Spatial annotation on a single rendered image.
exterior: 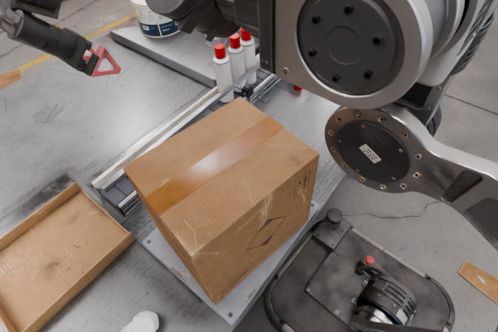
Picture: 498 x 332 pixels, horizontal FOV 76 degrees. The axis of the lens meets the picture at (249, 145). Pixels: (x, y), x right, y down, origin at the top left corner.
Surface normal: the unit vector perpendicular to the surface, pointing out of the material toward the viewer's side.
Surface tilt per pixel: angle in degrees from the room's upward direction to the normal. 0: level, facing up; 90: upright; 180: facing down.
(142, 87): 0
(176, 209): 0
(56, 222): 0
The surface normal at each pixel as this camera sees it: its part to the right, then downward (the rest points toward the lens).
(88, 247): -0.06, -0.66
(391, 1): -0.66, 0.59
